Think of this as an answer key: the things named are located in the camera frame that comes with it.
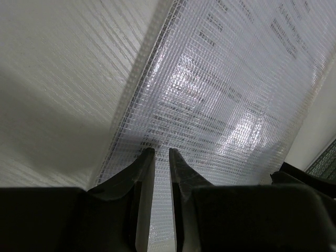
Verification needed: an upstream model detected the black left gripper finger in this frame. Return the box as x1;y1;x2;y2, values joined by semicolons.
1;148;155;251

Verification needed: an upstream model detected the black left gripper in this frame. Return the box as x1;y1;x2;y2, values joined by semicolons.
169;149;335;251

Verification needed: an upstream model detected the clear mesh document pouch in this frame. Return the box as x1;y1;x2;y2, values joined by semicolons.
97;1;335;251

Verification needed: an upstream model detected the green wire desk organizer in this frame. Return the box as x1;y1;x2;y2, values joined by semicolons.
306;140;335;182

